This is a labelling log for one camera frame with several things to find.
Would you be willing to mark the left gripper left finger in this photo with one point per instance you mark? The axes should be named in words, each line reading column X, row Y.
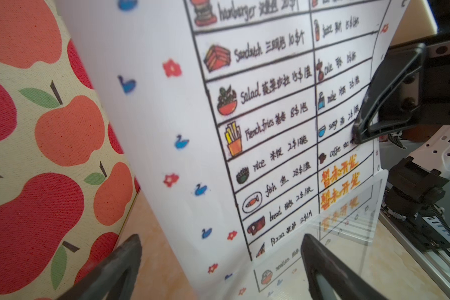
column 114, row 278

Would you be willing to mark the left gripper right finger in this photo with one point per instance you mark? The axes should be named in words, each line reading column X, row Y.
column 329, row 278

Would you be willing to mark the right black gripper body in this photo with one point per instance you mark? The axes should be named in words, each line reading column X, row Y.
column 435, row 82

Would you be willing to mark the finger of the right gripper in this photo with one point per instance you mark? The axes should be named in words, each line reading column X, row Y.
column 393, row 100

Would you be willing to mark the white menu rack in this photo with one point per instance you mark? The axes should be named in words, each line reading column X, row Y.
column 347, row 230

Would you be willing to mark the paper menu sheet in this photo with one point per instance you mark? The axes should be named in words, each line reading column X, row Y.
column 237, row 118

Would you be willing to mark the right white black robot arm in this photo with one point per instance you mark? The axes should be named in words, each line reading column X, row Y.
column 416, row 183

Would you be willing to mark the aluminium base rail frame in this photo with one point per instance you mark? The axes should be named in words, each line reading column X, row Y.
column 436, row 263

